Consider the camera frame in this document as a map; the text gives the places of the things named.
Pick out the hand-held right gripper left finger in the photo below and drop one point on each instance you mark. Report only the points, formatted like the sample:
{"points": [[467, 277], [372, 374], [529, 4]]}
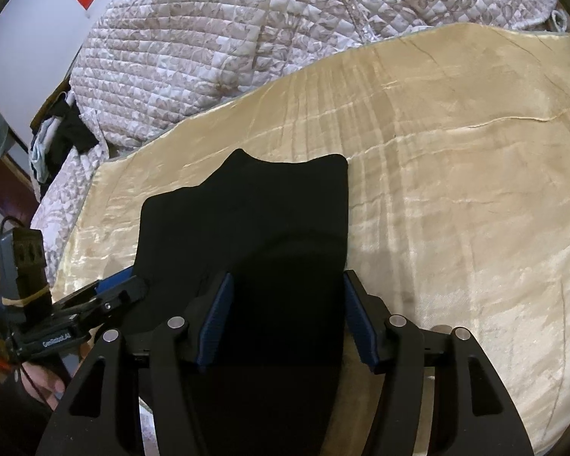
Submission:
{"points": [[216, 323]]}

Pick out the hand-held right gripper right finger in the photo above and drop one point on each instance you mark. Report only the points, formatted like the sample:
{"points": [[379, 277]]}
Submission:
{"points": [[361, 323]]}

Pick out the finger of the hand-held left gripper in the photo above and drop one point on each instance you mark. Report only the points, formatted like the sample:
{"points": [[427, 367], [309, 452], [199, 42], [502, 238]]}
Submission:
{"points": [[109, 301], [116, 281]]}

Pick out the black pants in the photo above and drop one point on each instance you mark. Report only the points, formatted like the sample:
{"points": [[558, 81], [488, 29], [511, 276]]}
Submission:
{"points": [[266, 228]]}

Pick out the person's left hand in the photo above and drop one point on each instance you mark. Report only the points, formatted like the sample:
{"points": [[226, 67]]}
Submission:
{"points": [[47, 384]]}

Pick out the dark wooden furniture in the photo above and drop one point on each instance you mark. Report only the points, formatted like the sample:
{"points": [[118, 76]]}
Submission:
{"points": [[9, 190]]}

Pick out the pile of clothes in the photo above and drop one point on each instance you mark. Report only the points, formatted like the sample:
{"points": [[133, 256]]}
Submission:
{"points": [[59, 137]]}

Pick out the beige plush blanket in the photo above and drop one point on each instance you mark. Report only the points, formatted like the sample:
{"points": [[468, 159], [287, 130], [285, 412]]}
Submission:
{"points": [[456, 199]]}

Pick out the quilted floral bedspread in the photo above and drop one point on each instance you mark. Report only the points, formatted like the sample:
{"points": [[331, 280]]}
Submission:
{"points": [[228, 33]]}

